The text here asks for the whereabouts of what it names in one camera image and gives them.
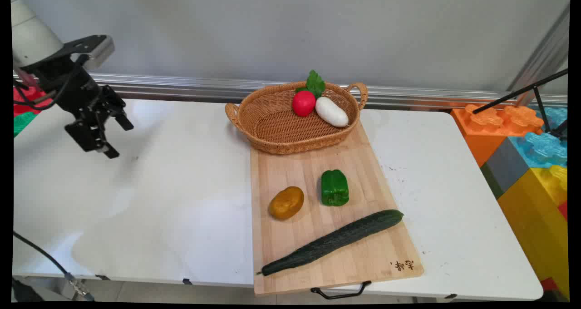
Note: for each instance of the red giant building block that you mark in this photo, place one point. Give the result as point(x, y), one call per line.
point(29, 98)

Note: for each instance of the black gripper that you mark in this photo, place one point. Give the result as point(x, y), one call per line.
point(68, 84)

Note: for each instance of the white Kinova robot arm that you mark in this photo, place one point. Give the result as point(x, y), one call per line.
point(29, 32)

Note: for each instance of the green toy bell pepper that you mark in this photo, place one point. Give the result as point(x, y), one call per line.
point(334, 188)

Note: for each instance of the diagonal aluminium frame post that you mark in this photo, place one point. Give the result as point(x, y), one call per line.
point(542, 55)

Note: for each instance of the yellow giant building block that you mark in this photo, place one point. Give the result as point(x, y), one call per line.
point(535, 227)

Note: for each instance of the grey giant building block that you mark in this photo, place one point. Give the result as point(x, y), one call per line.
point(508, 166)

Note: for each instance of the white toy eggplant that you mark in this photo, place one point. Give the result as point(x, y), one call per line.
point(331, 112)

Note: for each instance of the green giant building block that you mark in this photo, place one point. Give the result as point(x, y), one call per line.
point(23, 122)

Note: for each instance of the black tripod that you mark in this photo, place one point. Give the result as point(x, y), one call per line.
point(540, 100)

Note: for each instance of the wooden cutting board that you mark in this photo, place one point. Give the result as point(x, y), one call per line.
point(313, 250)

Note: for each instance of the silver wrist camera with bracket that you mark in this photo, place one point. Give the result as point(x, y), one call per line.
point(93, 48)

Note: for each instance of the dark green toy cucumber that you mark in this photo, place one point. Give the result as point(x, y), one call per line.
point(331, 242)

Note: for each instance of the blue giant building block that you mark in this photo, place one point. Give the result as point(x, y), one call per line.
point(544, 148)

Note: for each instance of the brown toy potato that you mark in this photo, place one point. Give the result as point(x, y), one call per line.
point(286, 203)

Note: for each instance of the orange giant building block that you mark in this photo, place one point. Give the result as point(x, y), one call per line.
point(488, 132)

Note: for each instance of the red tomato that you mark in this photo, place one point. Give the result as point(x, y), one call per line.
point(303, 104)

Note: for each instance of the aluminium rail along table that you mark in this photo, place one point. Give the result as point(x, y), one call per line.
point(181, 87)

